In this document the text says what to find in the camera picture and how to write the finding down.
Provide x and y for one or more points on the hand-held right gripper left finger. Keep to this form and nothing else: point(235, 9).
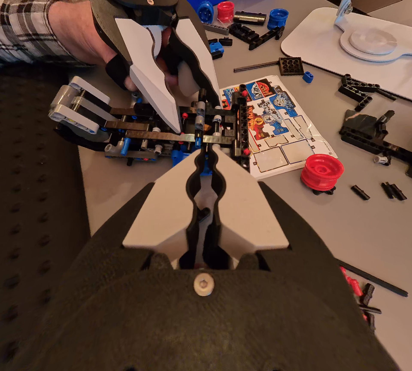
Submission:
point(161, 216)

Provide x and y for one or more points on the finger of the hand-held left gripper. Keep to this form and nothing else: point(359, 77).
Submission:
point(196, 52)
point(144, 81)

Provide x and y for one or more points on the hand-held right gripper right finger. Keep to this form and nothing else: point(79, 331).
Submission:
point(251, 216)

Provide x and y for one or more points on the toy brick truck chassis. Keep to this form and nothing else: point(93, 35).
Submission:
point(62, 95)

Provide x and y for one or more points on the person's left forearm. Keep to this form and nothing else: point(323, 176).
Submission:
point(22, 23)

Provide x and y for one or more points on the grey desk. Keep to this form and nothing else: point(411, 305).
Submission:
point(322, 232)

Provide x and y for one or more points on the person's left hand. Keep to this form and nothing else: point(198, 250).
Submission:
point(80, 32)

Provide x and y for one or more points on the blue brick connector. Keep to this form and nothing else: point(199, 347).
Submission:
point(308, 77)
point(216, 49)

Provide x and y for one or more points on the grey brick beam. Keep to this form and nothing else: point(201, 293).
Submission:
point(215, 29)

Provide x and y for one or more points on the small black brick connector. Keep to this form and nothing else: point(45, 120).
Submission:
point(225, 42)

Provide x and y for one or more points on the blue toy wheel rim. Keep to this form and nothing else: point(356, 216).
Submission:
point(205, 12)
point(277, 19)

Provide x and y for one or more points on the red toy wheel rim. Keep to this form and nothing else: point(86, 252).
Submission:
point(226, 11)
point(322, 171)

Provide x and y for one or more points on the glossy black brick panel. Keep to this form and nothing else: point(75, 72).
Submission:
point(249, 17)

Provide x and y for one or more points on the black brick beam with pins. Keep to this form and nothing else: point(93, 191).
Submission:
point(267, 37)

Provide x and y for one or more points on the colourful sticker sheet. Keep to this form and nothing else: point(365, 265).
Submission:
point(289, 139)

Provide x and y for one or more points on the black perforated brick plate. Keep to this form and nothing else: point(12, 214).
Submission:
point(291, 66)

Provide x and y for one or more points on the small black brick pin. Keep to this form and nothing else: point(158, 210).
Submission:
point(360, 193)

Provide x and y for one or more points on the white stand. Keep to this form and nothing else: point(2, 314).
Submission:
point(315, 39)

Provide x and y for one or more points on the pile of small brick pieces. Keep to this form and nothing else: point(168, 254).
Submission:
point(354, 284)

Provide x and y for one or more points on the black perforated mat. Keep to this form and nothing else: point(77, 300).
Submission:
point(32, 152)

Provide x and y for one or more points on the long black axle rod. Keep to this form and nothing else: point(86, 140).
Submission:
point(373, 277)

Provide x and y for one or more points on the black brick panel assembly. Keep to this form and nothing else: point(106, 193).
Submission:
point(360, 126)

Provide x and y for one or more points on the black brick pin pair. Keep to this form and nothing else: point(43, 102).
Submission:
point(394, 191)

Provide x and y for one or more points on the black angled brick beam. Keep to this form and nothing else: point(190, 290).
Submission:
point(357, 90)

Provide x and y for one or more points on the short black axle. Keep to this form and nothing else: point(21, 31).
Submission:
point(386, 94)

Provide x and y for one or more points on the black brick frame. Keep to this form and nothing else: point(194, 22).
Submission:
point(243, 32)

